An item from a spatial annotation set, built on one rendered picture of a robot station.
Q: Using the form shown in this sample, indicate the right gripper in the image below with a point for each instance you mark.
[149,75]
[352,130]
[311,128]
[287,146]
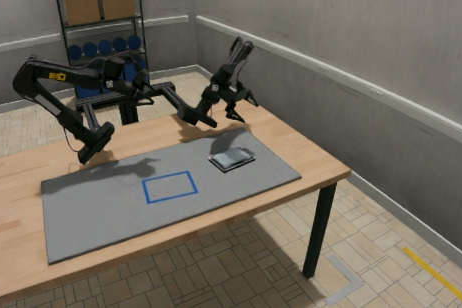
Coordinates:
[123,87]

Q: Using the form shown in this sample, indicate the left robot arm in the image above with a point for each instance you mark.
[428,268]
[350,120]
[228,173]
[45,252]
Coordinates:
[223,76]

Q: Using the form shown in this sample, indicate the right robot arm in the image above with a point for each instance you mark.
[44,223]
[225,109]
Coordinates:
[86,78]

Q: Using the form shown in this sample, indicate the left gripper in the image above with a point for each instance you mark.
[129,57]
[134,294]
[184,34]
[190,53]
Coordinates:
[225,96]

